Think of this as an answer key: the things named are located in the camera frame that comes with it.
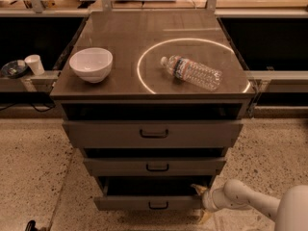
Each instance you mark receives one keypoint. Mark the grey drawer cabinet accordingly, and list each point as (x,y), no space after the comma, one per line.
(140,89)

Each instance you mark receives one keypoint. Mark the dark round dish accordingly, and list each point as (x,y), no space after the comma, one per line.
(14,69)

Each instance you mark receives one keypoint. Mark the white ceramic bowl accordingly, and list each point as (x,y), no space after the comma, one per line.
(92,64)

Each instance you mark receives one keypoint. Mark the black object bottom left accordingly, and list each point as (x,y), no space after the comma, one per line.
(31,226)

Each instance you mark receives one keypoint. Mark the grey drawer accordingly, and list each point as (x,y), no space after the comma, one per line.
(154,166)
(161,193)
(152,134)

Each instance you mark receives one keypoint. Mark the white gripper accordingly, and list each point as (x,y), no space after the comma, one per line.
(208,199)

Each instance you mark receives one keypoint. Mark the grey top drawer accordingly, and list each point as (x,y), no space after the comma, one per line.
(152,134)

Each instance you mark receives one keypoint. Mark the grey middle drawer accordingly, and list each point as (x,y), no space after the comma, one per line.
(154,166)

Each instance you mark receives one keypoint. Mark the white paper cup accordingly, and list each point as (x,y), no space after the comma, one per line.
(35,64)

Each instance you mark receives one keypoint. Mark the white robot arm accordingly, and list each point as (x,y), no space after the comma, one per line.
(289,213)

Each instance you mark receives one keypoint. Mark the clear plastic water bottle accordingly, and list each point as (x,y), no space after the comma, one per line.
(195,73)

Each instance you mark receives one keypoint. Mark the grey bottom drawer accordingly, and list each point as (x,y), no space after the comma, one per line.
(161,193)

